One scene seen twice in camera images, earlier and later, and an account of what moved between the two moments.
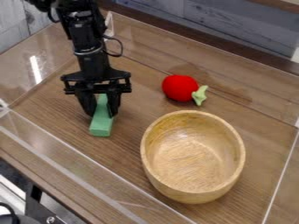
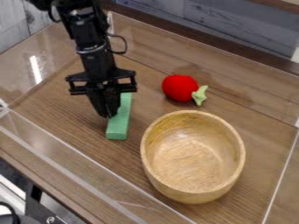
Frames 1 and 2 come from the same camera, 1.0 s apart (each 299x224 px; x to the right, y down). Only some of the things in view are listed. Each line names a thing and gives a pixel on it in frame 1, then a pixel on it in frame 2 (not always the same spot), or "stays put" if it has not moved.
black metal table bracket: (34, 207) stays put
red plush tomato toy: (182, 87) stays put
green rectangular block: (100, 126) -> (116, 124)
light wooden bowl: (191, 156) stays put
